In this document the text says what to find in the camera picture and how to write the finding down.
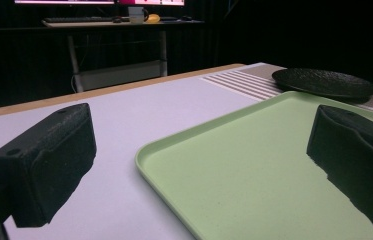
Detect black textured plate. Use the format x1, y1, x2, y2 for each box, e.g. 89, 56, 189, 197
271, 67, 373, 100

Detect computer monitor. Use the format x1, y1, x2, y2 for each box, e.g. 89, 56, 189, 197
14, 0, 116, 6
117, 0, 186, 7

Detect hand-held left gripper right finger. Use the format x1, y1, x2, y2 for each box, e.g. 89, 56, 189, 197
306, 104, 373, 232

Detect background desk with metal legs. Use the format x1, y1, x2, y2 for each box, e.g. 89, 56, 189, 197
41, 18, 205, 94

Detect black keyboard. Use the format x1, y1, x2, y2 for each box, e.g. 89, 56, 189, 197
44, 16, 114, 24

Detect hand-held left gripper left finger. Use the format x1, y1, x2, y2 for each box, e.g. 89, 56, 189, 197
0, 102, 98, 229

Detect striped grey table mat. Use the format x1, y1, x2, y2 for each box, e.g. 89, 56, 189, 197
201, 63, 373, 118

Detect light green plastic tray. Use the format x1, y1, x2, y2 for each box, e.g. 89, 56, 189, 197
135, 90, 373, 240

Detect white mug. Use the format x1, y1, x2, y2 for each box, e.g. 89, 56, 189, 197
127, 6, 150, 25

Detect yellow round object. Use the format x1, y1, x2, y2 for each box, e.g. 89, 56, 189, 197
145, 13, 162, 24

